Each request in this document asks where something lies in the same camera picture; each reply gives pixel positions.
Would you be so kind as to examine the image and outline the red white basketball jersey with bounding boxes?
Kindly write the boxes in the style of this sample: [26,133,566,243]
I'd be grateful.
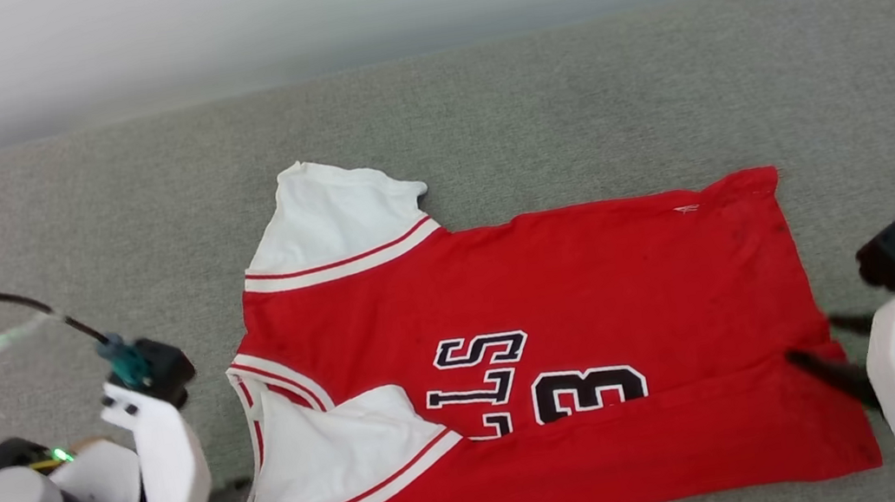
[176,86,890,502]

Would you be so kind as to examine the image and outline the grey fabric sofa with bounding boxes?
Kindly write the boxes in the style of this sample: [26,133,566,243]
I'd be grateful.
[0,0,895,502]

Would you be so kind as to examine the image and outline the white left camera bracket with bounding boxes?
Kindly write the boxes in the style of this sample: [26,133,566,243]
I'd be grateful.
[95,368,216,502]

